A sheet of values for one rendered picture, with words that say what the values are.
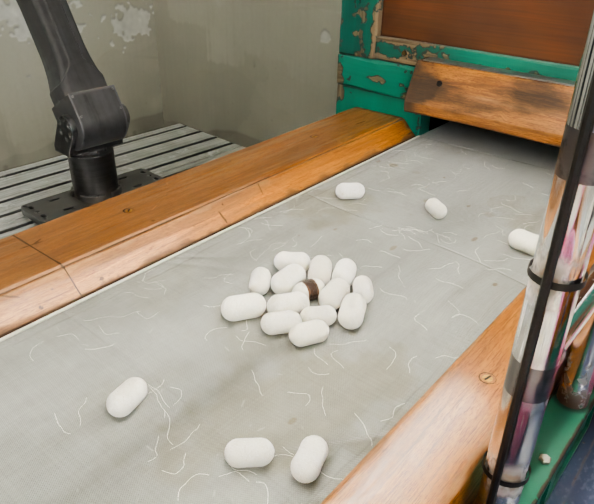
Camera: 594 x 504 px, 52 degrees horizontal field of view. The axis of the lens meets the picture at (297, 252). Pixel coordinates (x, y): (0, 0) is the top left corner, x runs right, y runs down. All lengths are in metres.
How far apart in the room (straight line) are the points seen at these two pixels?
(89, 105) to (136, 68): 2.01
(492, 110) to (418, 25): 0.19
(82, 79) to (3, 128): 1.77
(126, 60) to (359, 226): 2.23
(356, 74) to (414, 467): 0.74
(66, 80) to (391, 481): 0.65
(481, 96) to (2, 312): 0.62
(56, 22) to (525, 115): 0.60
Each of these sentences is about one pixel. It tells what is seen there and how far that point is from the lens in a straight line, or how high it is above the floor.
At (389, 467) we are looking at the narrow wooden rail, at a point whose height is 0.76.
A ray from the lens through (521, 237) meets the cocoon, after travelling 0.66.
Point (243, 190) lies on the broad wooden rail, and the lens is 0.70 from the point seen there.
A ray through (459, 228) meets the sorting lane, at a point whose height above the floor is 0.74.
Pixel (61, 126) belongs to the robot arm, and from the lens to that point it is 0.87.
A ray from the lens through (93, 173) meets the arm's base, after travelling 0.89.
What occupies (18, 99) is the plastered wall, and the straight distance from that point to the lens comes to 2.62.
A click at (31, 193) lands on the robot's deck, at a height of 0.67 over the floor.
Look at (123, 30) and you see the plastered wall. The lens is 2.80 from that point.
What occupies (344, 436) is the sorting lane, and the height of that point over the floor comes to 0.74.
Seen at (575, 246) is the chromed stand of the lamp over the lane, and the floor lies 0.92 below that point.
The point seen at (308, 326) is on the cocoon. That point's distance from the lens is 0.49.
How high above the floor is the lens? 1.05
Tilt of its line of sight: 30 degrees down
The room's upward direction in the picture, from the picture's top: 1 degrees clockwise
